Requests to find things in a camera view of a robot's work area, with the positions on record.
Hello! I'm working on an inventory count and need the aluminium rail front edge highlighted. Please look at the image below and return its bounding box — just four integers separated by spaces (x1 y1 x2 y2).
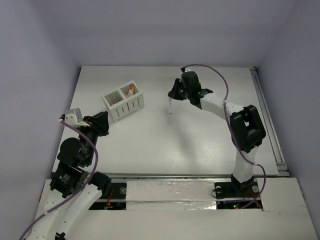
104 172 231 179

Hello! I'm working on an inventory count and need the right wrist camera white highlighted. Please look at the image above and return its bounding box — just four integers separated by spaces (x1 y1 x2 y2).
180 67 193 73

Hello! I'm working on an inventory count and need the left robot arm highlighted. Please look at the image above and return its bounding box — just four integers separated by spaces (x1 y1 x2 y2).
50 108 111 240

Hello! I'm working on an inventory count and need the pink capped white marker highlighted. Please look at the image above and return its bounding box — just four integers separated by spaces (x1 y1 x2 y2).
128 84 134 96

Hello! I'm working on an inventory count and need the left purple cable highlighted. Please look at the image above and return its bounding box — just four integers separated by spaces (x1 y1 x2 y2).
18 121 100 240

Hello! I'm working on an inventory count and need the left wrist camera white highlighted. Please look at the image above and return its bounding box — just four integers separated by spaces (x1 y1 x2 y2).
58 108 90 128

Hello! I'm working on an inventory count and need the white foam base cover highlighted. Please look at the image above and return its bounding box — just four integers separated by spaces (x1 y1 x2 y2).
27 177 313 240

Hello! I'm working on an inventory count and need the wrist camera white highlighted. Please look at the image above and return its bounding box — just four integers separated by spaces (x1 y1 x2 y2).
180 67 193 73
58 108 90 128

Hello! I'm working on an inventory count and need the white two-compartment slotted holder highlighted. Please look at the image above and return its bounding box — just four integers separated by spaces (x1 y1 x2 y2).
102 80 145 122

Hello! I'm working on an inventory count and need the aluminium rail right edge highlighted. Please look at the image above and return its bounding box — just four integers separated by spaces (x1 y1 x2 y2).
250 67 290 178

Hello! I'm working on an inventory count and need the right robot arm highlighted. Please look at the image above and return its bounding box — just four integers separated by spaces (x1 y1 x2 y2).
168 68 266 200

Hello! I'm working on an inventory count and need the yellow capped white marker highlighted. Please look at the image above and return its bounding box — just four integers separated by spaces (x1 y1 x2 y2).
131 86 135 96

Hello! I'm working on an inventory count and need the aluminium rail edge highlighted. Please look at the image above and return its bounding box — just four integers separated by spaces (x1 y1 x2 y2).
250 67 290 178
104 172 231 179

